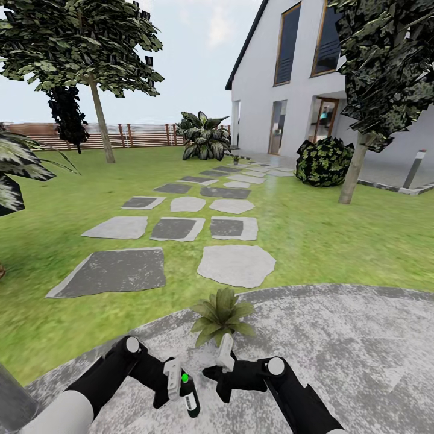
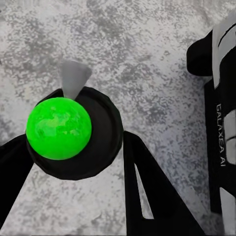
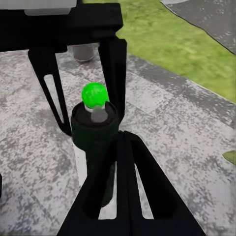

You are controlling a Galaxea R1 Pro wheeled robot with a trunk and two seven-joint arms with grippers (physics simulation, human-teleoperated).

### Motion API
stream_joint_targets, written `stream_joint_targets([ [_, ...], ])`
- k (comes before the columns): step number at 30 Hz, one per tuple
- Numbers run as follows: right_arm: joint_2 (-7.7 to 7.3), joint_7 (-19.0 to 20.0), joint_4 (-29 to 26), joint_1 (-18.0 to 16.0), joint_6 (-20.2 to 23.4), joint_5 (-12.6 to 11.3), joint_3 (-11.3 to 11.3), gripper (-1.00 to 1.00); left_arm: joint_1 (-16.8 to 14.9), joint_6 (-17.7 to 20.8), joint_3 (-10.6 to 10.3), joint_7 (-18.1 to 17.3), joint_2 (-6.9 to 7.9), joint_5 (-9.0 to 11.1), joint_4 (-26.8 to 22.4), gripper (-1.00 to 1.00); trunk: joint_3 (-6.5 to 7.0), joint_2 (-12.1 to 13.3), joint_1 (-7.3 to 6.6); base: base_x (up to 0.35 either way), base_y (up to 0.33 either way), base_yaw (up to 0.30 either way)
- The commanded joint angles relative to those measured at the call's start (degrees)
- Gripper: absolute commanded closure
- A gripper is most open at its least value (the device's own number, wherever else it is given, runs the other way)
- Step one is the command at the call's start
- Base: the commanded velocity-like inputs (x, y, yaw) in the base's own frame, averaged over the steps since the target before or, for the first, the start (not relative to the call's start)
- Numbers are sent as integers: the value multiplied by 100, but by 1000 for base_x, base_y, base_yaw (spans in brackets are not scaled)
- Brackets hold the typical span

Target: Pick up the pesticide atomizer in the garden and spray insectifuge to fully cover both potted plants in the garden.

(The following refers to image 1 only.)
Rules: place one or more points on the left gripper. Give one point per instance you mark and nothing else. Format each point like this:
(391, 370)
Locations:
(158, 381)

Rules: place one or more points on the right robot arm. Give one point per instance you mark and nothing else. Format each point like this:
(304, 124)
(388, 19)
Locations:
(303, 409)

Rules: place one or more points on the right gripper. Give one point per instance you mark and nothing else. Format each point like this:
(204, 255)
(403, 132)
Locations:
(229, 380)

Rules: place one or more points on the fixed window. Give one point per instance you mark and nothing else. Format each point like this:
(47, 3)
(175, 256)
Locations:
(277, 127)

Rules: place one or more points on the insectifuge atomizer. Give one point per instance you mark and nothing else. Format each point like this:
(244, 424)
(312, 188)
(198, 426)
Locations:
(191, 399)

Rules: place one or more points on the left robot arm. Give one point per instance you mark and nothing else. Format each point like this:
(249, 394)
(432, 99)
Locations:
(75, 410)

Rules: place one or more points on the pot plant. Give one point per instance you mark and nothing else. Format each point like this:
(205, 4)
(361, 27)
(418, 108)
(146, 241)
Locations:
(219, 315)

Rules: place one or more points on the door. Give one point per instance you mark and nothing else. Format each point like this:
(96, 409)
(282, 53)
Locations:
(322, 119)

